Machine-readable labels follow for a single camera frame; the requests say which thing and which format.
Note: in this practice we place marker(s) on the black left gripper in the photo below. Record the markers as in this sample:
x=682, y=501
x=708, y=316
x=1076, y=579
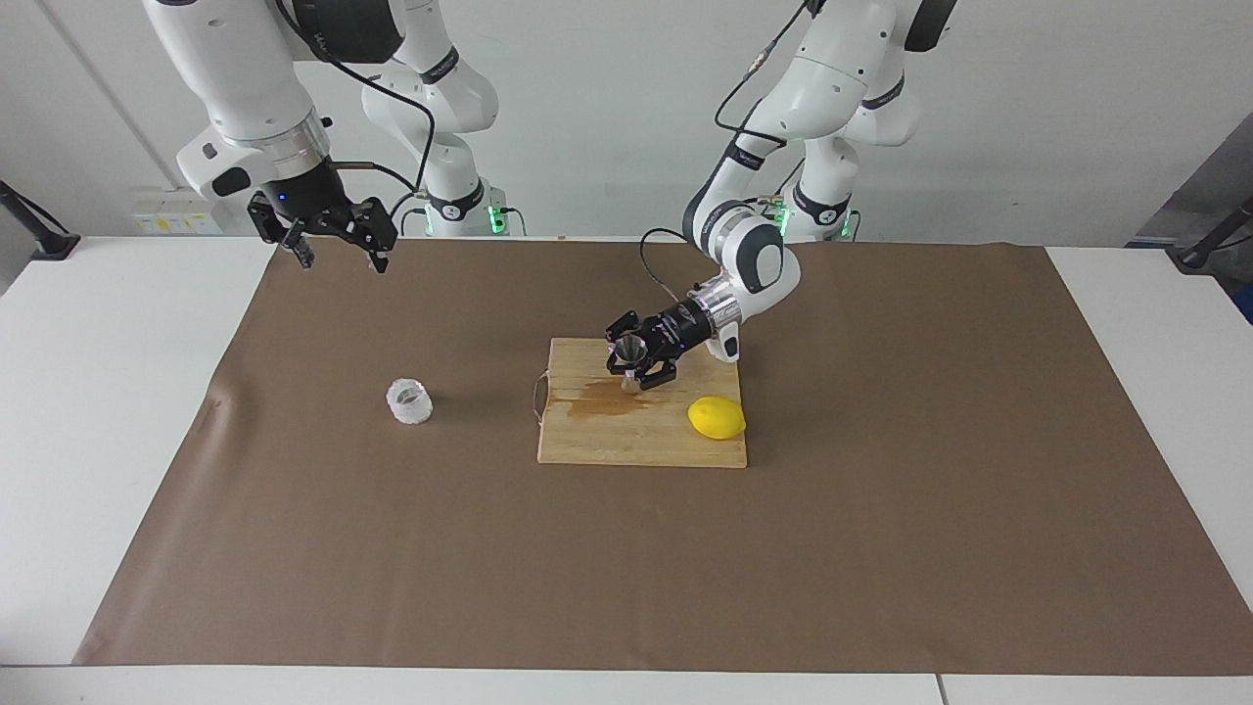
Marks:
x=682, y=328

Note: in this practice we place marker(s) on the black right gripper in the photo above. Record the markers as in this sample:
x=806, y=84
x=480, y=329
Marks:
x=294, y=201

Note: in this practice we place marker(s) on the steel double jigger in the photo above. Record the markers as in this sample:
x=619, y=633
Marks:
x=629, y=346

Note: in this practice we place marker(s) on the clear crinkled plastic cup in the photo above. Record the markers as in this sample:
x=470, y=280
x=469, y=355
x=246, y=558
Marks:
x=409, y=401

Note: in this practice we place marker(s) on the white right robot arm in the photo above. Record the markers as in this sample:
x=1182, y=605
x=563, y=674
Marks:
x=235, y=69

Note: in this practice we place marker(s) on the wooden cutting board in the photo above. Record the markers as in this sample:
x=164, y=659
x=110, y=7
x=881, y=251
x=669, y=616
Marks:
x=607, y=436

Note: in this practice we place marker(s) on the yellow lemon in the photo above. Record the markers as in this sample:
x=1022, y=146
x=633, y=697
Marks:
x=717, y=418

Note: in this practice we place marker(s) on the brown paper table mat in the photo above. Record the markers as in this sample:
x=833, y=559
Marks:
x=881, y=509

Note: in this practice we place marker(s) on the dark grey panel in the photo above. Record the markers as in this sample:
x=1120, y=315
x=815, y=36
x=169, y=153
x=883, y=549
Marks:
x=1229, y=171

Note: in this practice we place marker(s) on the white wall socket strip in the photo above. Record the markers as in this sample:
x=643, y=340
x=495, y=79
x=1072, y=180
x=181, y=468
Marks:
x=176, y=212

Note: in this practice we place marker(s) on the black clamp mount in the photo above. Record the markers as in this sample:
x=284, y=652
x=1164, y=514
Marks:
x=1196, y=257
x=54, y=245

